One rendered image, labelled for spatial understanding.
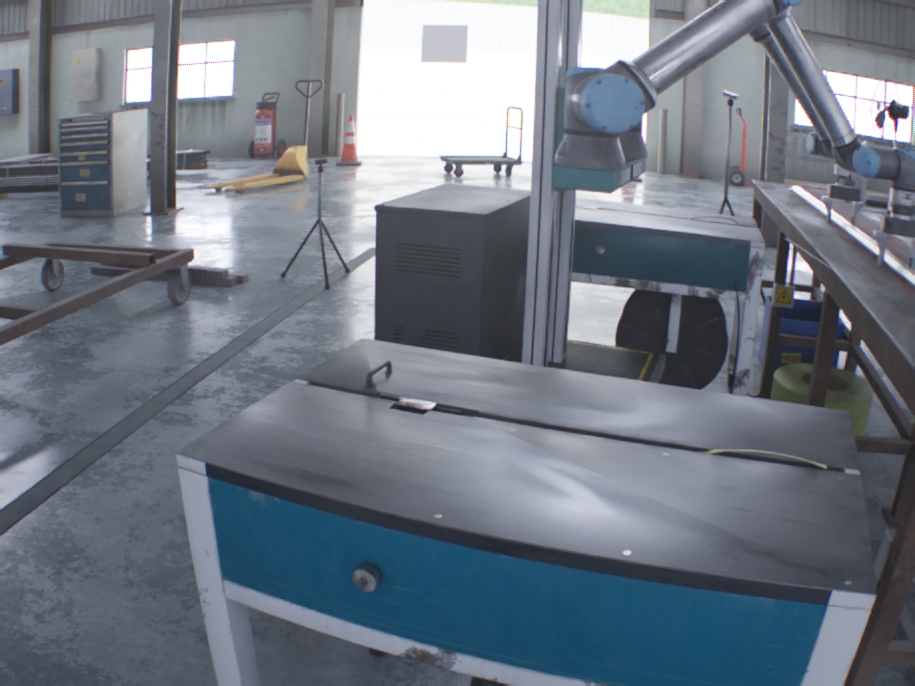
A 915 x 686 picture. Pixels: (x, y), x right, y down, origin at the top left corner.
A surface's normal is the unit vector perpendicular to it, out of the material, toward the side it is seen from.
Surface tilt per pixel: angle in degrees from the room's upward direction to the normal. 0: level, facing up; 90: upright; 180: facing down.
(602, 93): 93
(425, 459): 0
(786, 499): 0
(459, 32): 90
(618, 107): 93
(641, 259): 90
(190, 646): 0
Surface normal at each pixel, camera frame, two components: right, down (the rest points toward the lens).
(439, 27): -0.11, 0.29
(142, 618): 0.04, -0.95
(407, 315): -0.33, 0.27
